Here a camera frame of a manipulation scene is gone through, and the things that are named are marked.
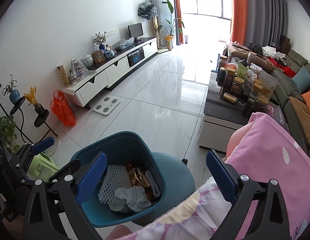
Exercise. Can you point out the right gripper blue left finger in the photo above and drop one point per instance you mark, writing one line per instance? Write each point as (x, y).
(88, 177)

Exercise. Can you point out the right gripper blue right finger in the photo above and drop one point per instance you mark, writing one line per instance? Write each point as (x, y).
(224, 175)

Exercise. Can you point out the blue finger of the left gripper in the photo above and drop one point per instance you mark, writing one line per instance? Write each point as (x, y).
(42, 146)

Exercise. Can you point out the white foam fruit net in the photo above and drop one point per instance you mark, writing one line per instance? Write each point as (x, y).
(116, 177)

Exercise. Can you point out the white tissue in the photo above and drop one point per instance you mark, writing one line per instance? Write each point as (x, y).
(135, 198)

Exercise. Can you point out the teal plastic trash bin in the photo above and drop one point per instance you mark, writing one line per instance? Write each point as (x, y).
(122, 148)

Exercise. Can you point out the green plastic stool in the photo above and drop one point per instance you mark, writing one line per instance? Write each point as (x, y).
(42, 167)

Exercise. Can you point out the orange plastic bag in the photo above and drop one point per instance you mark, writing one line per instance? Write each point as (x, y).
(61, 109)

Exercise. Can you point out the brown foil wrapper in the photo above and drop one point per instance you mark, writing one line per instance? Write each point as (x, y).
(137, 177)

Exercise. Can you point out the pink floral tablecloth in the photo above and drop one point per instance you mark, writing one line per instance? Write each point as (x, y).
(273, 193)

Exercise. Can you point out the dark glass coffee table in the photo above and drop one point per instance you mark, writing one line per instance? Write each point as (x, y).
(220, 118)

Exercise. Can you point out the white bathroom scale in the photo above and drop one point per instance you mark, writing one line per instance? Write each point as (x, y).
(106, 105)

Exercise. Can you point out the green sectional sofa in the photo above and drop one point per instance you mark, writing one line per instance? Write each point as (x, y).
(296, 112)

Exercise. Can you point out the white ceramic jar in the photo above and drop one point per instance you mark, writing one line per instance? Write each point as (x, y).
(87, 61)

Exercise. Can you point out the white black TV cabinet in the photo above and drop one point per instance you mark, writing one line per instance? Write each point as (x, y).
(110, 72)

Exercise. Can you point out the framed picture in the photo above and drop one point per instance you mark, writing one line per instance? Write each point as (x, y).
(98, 56)

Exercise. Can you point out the small plant blue vase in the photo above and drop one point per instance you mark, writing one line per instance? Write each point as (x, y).
(100, 40)

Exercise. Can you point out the blue grey cushion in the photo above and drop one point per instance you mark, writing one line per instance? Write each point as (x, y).
(302, 79)

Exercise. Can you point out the black computer monitor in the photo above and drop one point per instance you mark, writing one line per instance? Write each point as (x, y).
(136, 31)

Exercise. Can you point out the tall potted plant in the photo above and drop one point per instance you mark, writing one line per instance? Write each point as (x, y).
(175, 24)

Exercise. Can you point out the grey curtain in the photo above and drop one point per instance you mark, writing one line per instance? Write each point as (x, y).
(267, 22)

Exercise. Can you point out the white standing air conditioner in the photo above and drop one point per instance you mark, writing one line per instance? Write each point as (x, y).
(163, 15)

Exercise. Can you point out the orange curtain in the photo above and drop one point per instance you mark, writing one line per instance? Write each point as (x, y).
(239, 10)

